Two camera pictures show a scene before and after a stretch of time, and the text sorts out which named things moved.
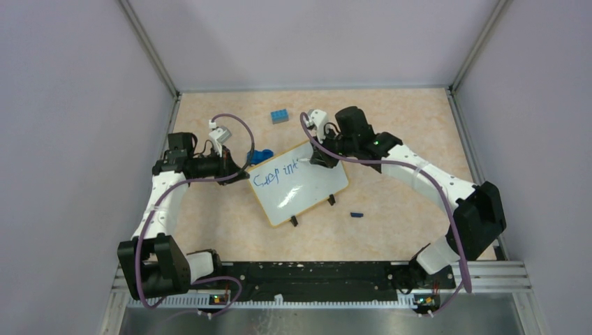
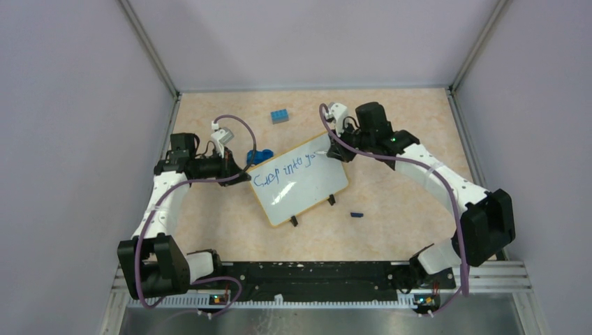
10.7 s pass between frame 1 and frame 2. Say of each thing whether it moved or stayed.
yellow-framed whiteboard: stayed
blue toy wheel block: stayed
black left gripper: stayed
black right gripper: moved
